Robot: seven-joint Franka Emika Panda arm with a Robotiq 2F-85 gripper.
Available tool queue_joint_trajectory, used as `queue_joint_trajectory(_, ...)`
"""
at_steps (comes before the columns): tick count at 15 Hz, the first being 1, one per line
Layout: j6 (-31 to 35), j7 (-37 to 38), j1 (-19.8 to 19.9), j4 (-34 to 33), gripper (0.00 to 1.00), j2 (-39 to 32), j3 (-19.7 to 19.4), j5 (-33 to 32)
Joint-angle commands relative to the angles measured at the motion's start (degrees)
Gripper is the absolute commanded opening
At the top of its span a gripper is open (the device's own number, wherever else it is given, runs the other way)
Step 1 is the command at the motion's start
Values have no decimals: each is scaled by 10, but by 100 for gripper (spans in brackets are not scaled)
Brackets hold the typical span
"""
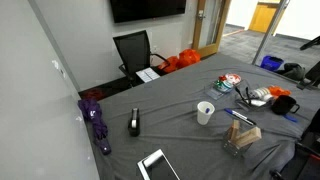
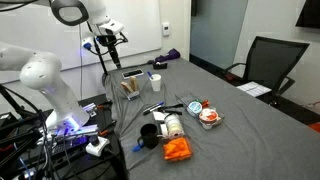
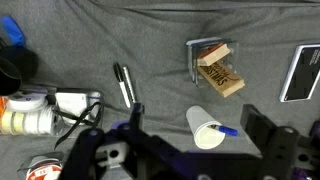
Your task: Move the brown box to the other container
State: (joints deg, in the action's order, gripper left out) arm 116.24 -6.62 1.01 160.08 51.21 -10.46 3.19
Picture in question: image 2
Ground wooden Merry Christmas stamp block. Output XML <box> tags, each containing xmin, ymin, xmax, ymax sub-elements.
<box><xmin>130</xmin><ymin>76</ymin><xmax>139</xmax><ymax>91</ymax></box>

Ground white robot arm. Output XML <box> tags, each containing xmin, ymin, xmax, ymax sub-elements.
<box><xmin>0</xmin><ymin>0</ymin><xmax>127</xmax><ymax>131</ymax></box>

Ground small clear plastic container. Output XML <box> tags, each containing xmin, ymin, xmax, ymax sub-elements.
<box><xmin>120</xmin><ymin>79</ymin><xmax>144</xmax><ymax>100</ymax></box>

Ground long clear plastic container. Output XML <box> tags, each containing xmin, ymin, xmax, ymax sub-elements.
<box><xmin>176</xmin><ymin>92</ymin><xmax>225</xmax><ymax>130</ymax></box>

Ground white emergency stop box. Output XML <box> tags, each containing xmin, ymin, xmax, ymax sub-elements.
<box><xmin>86</xmin><ymin>136</ymin><xmax>110</xmax><ymax>157</ymax></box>

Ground blue capped marker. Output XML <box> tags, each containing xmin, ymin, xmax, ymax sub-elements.
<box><xmin>143</xmin><ymin>101</ymin><xmax>164</xmax><ymax>113</ymax></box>

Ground white paper cup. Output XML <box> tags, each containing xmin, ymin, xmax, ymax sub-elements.
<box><xmin>150</xmin><ymin>74</ymin><xmax>161</xmax><ymax>92</ymax></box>

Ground blue marker in cup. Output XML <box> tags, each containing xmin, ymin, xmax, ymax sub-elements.
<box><xmin>147</xmin><ymin>71</ymin><xmax>153</xmax><ymax>80</ymax></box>

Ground black marker pen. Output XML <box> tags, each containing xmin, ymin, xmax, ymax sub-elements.
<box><xmin>143</xmin><ymin>106</ymin><xmax>164</xmax><ymax>116</ymax></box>

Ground grey tablecloth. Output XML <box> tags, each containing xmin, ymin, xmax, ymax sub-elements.
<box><xmin>106</xmin><ymin>59</ymin><xmax>320</xmax><ymax>180</ymax></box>

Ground plain wooden stamp block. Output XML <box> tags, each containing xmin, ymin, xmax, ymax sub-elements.
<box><xmin>121</xmin><ymin>82</ymin><xmax>134</xmax><ymax>93</ymax></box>

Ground blue white bow pack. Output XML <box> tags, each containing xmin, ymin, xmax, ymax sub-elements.
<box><xmin>187</xmin><ymin>101</ymin><xmax>202</xmax><ymax>117</ymax></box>

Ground purple folded umbrella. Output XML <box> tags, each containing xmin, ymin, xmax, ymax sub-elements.
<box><xmin>147</xmin><ymin>48</ymin><xmax>180</xmax><ymax>64</ymax></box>

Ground red green gift bows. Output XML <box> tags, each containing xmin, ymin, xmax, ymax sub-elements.
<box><xmin>200</xmin><ymin>99</ymin><xmax>210</xmax><ymax>108</ymax></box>

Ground black mug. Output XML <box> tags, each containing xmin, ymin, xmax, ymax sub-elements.
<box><xmin>137</xmin><ymin>124</ymin><xmax>159</xmax><ymax>149</ymax></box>

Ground red white bow pack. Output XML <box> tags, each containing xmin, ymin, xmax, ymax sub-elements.
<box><xmin>199</xmin><ymin>108</ymin><xmax>219</xmax><ymax>130</ymax></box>

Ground orange item clear tray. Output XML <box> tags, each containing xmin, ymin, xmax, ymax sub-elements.
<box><xmin>163</xmin><ymin>137</ymin><xmax>193</xmax><ymax>161</ymax></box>

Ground blue clip on table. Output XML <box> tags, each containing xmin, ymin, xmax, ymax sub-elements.
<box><xmin>132</xmin><ymin>145</ymin><xmax>142</xmax><ymax>152</ymax></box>

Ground white papers on chair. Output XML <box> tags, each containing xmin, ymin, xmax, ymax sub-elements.
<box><xmin>238</xmin><ymin>82</ymin><xmax>271</xmax><ymax>97</ymax></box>

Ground black mesh office chair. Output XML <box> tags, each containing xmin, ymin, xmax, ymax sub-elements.
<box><xmin>223</xmin><ymin>36</ymin><xmax>309</xmax><ymax>105</ymax></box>

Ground orange bags on floor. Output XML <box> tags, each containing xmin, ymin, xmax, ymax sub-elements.
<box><xmin>308</xmin><ymin>122</ymin><xmax>320</xmax><ymax>133</ymax></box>

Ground tablet with white frame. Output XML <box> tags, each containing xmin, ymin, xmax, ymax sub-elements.
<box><xmin>122</xmin><ymin>69</ymin><xmax>144</xmax><ymax>79</ymax></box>

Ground white wall thermostat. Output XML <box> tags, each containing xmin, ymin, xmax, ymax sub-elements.
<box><xmin>162</xmin><ymin>22</ymin><xmax>170</xmax><ymax>37</ymax></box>

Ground orange handled black clamp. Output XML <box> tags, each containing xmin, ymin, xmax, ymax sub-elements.
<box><xmin>97</xmin><ymin>121</ymin><xmax>116</xmax><ymax>137</ymax></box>

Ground wall whiteboard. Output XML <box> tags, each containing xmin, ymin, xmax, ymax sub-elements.
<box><xmin>0</xmin><ymin>0</ymin><xmax>162</xmax><ymax>70</ymax></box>

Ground wall mounted black television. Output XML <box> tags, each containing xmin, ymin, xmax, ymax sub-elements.
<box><xmin>296</xmin><ymin>0</ymin><xmax>320</xmax><ymax>29</ymax></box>

